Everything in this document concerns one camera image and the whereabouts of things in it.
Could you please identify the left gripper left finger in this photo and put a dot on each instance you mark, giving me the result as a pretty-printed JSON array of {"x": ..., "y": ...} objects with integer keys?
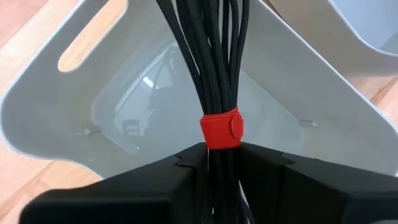
[{"x": 140, "y": 193}]

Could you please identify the grey plastic bin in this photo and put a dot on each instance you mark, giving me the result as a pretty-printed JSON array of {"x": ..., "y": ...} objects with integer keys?
[
  {"x": 280, "y": 93},
  {"x": 311, "y": 31}
]

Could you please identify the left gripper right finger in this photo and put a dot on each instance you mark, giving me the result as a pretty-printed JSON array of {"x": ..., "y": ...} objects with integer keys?
[{"x": 311, "y": 193}]

